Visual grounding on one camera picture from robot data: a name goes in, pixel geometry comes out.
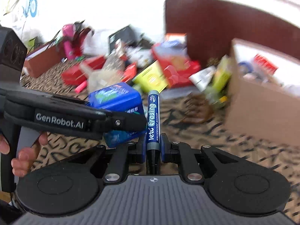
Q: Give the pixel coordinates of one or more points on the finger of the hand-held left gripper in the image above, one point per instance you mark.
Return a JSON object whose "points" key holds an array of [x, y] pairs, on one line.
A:
{"points": [[121, 123], [70, 100]]}

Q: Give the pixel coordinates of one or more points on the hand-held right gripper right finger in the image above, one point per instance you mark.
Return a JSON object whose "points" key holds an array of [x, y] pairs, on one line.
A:
{"points": [[164, 150]]}

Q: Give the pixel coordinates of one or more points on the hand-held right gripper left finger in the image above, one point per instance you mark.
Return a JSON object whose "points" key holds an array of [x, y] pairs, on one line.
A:
{"points": [[141, 150]]}

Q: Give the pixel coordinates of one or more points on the blue tissue pack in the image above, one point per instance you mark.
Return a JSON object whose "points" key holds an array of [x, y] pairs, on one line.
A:
{"points": [[117, 96]]}

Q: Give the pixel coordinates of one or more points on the blue whiteboard marker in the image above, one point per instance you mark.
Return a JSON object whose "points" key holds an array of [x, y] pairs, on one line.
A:
{"points": [[152, 117]]}

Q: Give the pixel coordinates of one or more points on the brown cardboard box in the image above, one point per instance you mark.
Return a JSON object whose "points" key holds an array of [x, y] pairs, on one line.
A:
{"points": [[253, 107]]}

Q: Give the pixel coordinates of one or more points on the blue tape roll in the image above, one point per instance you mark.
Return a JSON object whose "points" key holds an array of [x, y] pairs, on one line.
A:
{"points": [[245, 67]]}

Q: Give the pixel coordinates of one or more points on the person's left hand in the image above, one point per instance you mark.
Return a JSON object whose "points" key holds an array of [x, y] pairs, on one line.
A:
{"points": [[25, 159]]}

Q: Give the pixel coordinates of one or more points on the pink highlighter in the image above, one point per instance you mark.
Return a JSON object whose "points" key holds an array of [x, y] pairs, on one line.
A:
{"points": [[80, 87]]}

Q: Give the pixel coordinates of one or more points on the red flat box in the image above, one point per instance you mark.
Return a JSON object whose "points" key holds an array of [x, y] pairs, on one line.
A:
{"points": [[77, 75]]}

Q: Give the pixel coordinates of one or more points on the letter printed blanket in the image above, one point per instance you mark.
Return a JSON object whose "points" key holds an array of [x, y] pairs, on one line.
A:
{"points": [[199, 140]]}

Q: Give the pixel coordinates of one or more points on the clear bag of mixed nuts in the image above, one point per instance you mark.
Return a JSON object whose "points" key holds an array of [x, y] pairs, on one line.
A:
{"points": [[105, 75]]}

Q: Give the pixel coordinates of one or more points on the brown wooden massager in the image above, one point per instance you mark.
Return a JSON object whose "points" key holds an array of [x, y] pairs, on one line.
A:
{"points": [[198, 110]]}

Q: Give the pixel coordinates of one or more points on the yellow green box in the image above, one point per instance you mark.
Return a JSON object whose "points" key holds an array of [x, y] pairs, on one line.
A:
{"points": [[152, 77]]}

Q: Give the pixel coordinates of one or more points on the pink bottle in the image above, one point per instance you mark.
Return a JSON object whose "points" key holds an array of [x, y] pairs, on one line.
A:
{"points": [[68, 42]]}

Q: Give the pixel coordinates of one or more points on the red black feather shuttlecock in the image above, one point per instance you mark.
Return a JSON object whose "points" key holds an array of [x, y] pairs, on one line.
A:
{"points": [[82, 37]]}

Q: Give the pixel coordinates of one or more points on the white packet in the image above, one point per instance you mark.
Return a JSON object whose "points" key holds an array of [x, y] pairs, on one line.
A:
{"points": [[202, 77]]}

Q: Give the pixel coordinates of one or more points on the black box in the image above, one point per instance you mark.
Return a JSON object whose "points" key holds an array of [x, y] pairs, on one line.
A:
{"points": [[121, 36]]}

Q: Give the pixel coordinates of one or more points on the long red box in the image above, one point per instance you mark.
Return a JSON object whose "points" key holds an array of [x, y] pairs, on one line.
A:
{"points": [[178, 61]]}

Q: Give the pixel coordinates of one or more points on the yellow tea packet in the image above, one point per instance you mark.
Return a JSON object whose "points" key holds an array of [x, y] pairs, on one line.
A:
{"points": [[222, 73]]}

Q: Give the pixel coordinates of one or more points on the orange white box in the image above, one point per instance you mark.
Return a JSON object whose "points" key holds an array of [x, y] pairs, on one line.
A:
{"points": [[175, 37]]}

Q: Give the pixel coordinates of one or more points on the white plastic bag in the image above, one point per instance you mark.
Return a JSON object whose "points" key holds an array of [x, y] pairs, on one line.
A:
{"points": [[23, 2]]}

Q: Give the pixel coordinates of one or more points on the dark red headboard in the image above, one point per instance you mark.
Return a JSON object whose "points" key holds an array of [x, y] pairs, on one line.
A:
{"points": [[211, 21]]}

